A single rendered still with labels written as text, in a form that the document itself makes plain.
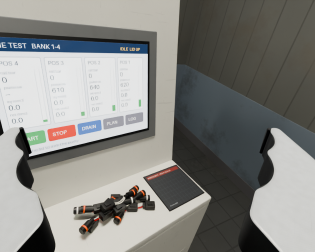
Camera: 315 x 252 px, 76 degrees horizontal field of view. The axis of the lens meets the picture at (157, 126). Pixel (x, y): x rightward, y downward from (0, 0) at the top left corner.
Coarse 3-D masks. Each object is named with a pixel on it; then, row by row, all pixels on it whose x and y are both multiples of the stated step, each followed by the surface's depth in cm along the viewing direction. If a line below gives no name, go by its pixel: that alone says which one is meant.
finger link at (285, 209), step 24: (264, 144) 11; (288, 144) 9; (264, 168) 9; (288, 168) 8; (312, 168) 8; (264, 192) 7; (288, 192) 7; (312, 192) 7; (264, 216) 6; (288, 216) 6; (312, 216) 6; (240, 240) 7; (264, 240) 6; (288, 240) 5; (312, 240) 6
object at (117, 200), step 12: (132, 192) 62; (144, 192) 63; (96, 204) 56; (108, 204) 55; (120, 204) 58; (132, 204) 60; (144, 204) 62; (108, 216) 55; (120, 216) 57; (84, 228) 50
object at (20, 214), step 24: (0, 144) 9; (24, 144) 10; (0, 168) 8; (24, 168) 8; (0, 192) 7; (24, 192) 7; (0, 216) 6; (24, 216) 6; (0, 240) 5; (24, 240) 5; (48, 240) 6
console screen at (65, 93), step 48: (0, 48) 41; (48, 48) 46; (96, 48) 53; (144, 48) 62; (0, 96) 43; (48, 96) 49; (96, 96) 57; (144, 96) 66; (48, 144) 52; (96, 144) 61
